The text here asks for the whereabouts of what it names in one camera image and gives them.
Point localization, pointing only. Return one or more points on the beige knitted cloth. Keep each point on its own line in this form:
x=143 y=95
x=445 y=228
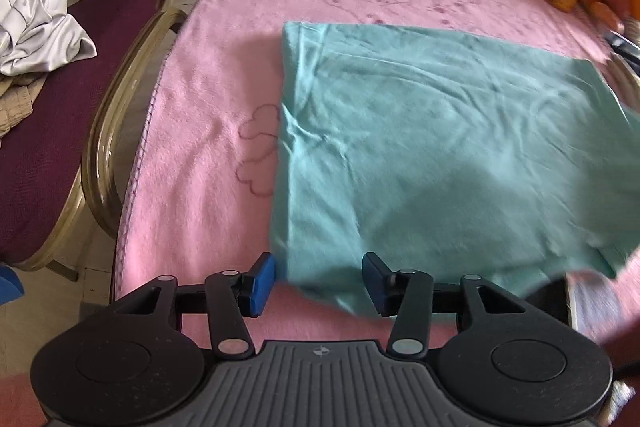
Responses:
x=17 y=104

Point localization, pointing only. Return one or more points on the maroon chair with gold frame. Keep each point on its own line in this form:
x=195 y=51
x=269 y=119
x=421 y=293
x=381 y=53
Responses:
x=45 y=157

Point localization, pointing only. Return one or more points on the dark flat device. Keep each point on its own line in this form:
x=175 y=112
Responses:
x=622 y=43

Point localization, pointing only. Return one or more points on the pink flower-patterned blanket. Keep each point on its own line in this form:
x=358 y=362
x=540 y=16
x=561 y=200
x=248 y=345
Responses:
x=210 y=82

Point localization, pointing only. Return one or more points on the teal t-shirt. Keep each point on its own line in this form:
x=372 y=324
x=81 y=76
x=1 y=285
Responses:
x=425 y=147

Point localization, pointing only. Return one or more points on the white satin cloth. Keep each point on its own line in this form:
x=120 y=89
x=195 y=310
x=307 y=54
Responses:
x=35 y=27

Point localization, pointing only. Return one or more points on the blue object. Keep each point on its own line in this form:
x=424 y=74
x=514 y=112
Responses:
x=10 y=284

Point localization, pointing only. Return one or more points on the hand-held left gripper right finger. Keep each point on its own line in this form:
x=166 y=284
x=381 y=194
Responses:
x=372 y=279

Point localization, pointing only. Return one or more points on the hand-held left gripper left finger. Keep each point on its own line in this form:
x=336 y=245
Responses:
x=262 y=283

